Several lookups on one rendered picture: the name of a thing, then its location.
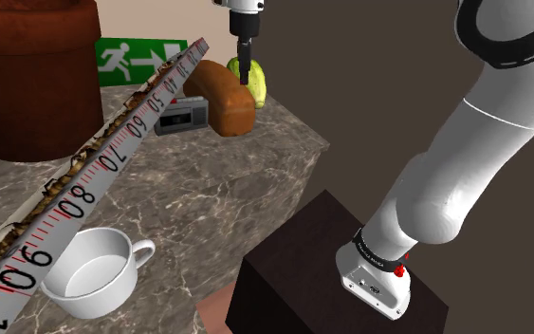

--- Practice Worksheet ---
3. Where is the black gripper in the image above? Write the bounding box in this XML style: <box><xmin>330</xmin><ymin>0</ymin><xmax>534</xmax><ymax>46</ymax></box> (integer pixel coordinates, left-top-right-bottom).
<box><xmin>228</xmin><ymin>10</ymin><xmax>262</xmax><ymax>86</ymax></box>

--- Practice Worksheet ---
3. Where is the green pear-shaped fruit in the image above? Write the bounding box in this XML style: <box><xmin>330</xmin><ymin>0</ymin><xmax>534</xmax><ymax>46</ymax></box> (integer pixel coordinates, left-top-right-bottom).
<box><xmin>226</xmin><ymin>56</ymin><xmax>267</xmax><ymax>110</ymax></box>

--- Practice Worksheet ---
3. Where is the brown bread loaf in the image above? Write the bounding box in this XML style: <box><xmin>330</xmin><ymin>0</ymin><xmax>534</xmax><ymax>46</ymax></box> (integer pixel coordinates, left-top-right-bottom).
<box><xmin>182</xmin><ymin>59</ymin><xmax>256</xmax><ymax>138</ymax></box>

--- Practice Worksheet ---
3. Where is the grey cassette radio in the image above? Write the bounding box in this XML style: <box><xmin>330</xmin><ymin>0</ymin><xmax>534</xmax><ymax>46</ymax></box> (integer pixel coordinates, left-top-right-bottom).
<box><xmin>153</xmin><ymin>95</ymin><xmax>211</xmax><ymax>137</ymax></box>

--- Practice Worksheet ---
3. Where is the green exit sign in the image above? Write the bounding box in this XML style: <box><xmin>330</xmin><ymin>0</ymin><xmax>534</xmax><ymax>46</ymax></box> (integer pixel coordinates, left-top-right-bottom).
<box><xmin>94</xmin><ymin>37</ymin><xmax>189</xmax><ymax>88</ymax></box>

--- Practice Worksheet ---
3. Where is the grey measuring ruler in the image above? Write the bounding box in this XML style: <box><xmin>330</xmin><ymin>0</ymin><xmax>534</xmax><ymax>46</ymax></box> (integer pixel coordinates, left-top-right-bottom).
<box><xmin>0</xmin><ymin>37</ymin><xmax>211</xmax><ymax>334</ymax></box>

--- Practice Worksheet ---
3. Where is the large brown round pot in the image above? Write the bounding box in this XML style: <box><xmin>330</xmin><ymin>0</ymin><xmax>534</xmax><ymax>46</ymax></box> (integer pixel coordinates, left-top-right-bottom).
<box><xmin>0</xmin><ymin>0</ymin><xmax>106</xmax><ymax>163</ymax></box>

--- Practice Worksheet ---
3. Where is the dark robot stand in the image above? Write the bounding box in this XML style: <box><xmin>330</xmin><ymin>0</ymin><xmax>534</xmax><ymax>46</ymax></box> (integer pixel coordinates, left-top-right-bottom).
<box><xmin>225</xmin><ymin>188</ymin><xmax>450</xmax><ymax>334</ymax></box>

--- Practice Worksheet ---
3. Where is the white cup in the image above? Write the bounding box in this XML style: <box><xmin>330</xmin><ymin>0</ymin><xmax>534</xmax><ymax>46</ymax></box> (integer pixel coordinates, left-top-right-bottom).
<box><xmin>39</xmin><ymin>226</ymin><xmax>157</xmax><ymax>321</ymax></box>

